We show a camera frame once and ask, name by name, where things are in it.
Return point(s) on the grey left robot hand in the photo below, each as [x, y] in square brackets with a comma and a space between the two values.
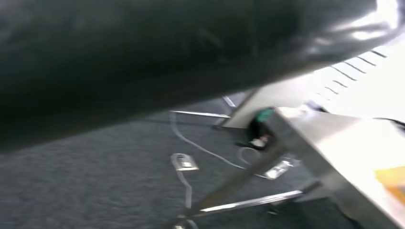
[126, 57]

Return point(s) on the yellow table tape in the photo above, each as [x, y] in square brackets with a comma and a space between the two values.
[392, 181]

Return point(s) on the white desk panel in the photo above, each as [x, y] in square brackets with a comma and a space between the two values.
[284, 94]

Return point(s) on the grey floor socket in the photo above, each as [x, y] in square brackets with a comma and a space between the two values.
[185, 161]
[278, 170]

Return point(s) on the steel workbench table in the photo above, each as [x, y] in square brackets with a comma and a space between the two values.
[341, 148]

